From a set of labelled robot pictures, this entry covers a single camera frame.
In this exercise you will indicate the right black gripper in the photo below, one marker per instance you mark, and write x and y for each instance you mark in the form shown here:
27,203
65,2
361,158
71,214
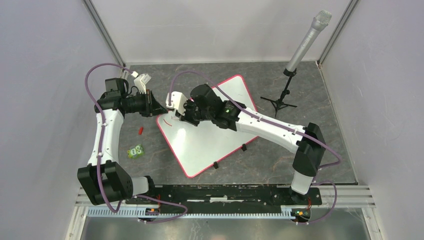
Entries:
185,118

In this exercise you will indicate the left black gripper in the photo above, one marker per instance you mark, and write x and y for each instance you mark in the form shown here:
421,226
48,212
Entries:
152,107

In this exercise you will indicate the white board with pink rim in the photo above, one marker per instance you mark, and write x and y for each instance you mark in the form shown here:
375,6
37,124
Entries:
197,148

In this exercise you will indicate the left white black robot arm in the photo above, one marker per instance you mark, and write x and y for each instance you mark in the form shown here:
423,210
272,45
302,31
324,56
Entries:
103,179

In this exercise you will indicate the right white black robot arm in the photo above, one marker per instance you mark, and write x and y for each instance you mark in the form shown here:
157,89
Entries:
305,142

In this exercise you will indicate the small green eraser toy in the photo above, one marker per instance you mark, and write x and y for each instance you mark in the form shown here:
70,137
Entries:
136,151

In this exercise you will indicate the black microphone tripod stand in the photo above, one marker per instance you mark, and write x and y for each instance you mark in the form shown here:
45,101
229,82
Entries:
279,103

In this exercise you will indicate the silver microphone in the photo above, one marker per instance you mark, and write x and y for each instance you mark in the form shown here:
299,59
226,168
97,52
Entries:
319,23

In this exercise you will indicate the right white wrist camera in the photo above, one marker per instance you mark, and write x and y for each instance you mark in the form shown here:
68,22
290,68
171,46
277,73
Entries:
176,101

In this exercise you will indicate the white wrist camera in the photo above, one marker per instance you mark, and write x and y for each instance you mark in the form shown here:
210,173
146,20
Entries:
141,81
176,101

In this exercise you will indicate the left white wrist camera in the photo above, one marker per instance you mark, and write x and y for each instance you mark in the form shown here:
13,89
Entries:
141,81

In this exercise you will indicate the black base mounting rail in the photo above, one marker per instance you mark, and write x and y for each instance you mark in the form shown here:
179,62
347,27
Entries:
232,199

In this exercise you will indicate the white slotted cable duct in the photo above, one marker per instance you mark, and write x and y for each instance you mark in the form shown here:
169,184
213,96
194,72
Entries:
141,213

